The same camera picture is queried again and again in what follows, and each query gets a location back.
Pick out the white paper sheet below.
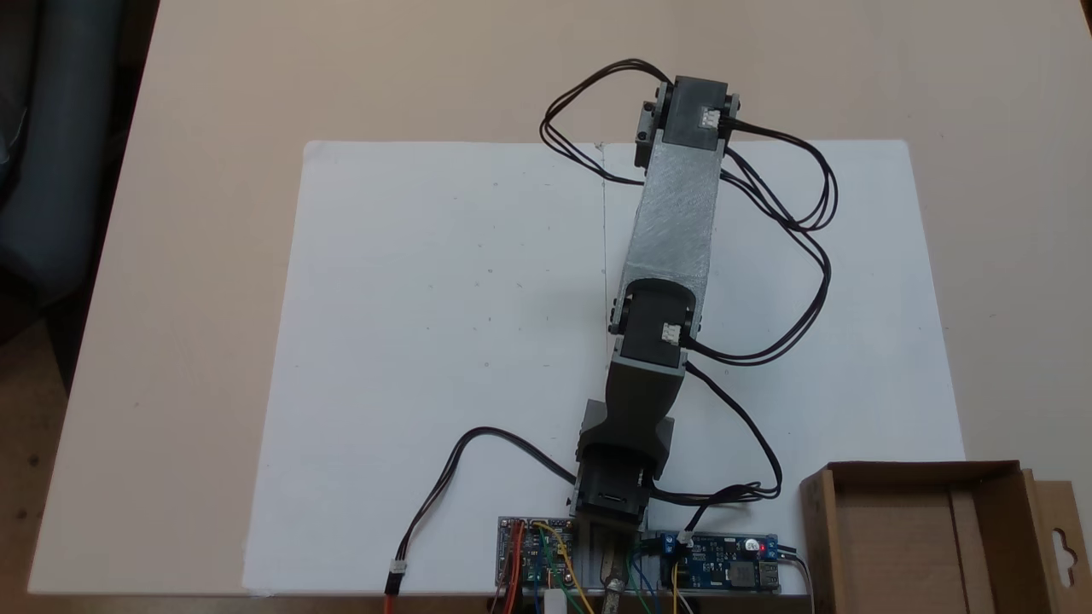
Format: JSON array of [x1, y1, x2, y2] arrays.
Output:
[[601, 139, 967, 596], [243, 141, 607, 596]]

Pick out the black motor cable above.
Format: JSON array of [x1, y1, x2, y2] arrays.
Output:
[[682, 119, 839, 367], [648, 362, 784, 547], [539, 58, 677, 186]]

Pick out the grey thin cable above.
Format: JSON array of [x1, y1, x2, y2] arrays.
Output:
[[776, 550, 813, 598]]

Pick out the brown cardboard box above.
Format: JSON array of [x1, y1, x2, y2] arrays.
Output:
[[799, 460, 1092, 614]]

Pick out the yellow wire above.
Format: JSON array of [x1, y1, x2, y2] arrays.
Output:
[[533, 522, 596, 614]]

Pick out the metal table clamp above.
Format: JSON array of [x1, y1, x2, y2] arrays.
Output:
[[600, 546, 630, 614]]

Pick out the blue circuit board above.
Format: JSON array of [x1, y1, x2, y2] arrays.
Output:
[[653, 533, 781, 592]]

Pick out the blue grey chair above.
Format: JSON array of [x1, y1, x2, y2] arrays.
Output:
[[0, 0, 137, 299]]

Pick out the orange red wires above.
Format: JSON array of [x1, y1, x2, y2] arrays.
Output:
[[502, 520, 525, 614]]

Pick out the black power cable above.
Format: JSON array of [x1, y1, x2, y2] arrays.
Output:
[[382, 426, 579, 614]]

